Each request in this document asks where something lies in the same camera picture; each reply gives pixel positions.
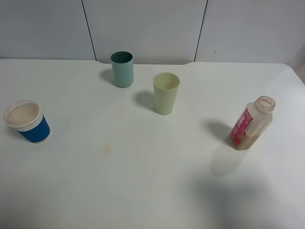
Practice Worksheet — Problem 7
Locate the clear bottle with pink label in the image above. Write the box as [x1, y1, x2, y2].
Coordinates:
[230, 96, 275, 150]

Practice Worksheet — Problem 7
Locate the blue paper cup with lid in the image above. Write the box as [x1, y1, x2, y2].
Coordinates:
[3, 100, 51, 144]

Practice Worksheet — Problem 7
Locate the teal plastic cup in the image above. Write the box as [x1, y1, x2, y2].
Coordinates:
[111, 51, 134, 88]

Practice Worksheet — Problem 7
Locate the pale yellow plastic cup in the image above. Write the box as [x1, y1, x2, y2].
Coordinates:
[153, 72, 180, 115]

